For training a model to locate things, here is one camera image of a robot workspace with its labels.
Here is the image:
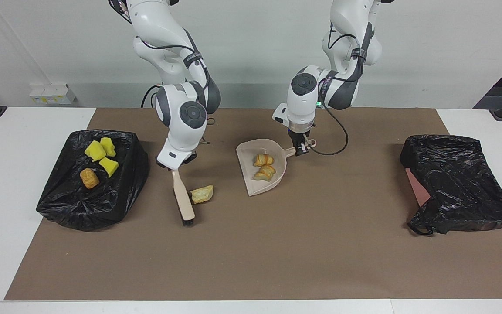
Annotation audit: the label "pale croissant chunk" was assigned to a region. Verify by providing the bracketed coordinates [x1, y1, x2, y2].
[190, 184, 214, 205]
[253, 164, 277, 182]

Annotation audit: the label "orange striped croissant piece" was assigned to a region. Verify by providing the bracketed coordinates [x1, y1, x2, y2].
[253, 152, 275, 167]

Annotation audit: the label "beige hand brush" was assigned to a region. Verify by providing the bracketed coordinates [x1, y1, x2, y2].
[170, 169, 196, 227]

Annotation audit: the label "beige plastic dustpan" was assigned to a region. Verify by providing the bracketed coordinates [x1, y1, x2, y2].
[235, 138, 317, 197]

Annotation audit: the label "yellow sponge piece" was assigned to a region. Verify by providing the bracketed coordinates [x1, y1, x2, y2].
[84, 140, 107, 163]
[98, 157, 120, 178]
[100, 137, 117, 158]

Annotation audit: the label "brown bread roll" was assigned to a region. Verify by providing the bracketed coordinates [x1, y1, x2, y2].
[79, 168, 101, 190]

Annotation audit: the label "bin with tied black bag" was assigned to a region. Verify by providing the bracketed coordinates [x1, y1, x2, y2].
[36, 129, 149, 232]

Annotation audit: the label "large brown table mat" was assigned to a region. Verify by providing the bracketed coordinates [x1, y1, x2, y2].
[4, 108, 502, 301]

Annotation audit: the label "pink box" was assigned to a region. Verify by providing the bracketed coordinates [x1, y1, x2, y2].
[405, 168, 431, 207]

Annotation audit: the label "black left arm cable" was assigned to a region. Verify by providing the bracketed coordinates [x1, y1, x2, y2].
[302, 20, 371, 157]

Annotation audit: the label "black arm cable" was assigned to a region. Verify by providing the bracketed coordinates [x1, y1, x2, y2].
[302, 20, 371, 157]
[111, 0, 211, 90]

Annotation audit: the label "black base cable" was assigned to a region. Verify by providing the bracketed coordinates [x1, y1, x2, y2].
[141, 84, 161, 108]

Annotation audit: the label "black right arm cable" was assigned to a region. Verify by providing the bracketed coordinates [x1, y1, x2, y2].
[111, 0, 211, 90]

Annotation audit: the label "white wall socket boxes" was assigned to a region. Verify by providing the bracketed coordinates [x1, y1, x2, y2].
[29, 83, 77, 106]

